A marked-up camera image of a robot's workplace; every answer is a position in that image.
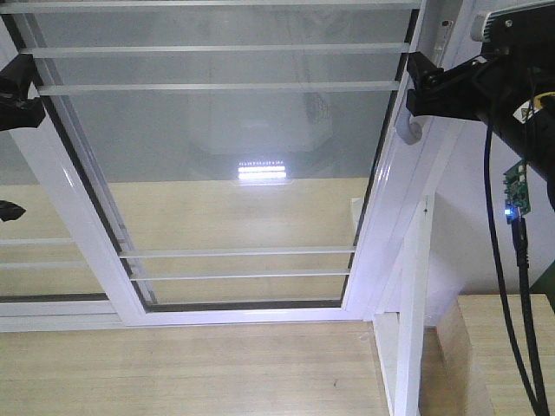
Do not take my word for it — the white door frame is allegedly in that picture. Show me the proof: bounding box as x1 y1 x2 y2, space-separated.
342 0 486 322

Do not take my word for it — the white framed sliding glass door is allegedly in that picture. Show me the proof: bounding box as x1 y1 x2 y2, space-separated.
0 0 465 327

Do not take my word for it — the white triangular support bracket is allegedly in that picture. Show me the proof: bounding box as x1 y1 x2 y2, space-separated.
373 195 434 415

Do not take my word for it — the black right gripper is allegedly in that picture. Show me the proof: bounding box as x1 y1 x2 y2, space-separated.
406 40 554 143

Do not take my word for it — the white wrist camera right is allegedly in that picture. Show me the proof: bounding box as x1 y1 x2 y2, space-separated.
470 1 554 46

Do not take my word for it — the white partition panel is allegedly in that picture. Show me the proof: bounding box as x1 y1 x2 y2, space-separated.
426 121 554 326

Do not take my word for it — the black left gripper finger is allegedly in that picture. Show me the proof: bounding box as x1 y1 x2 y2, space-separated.
1 97 45 131
1 55 37 100

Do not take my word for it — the light wooden base platform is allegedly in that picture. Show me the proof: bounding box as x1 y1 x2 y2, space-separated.
0 181 439 416

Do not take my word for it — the light wooden box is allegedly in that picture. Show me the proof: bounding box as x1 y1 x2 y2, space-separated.
437 294 554 415

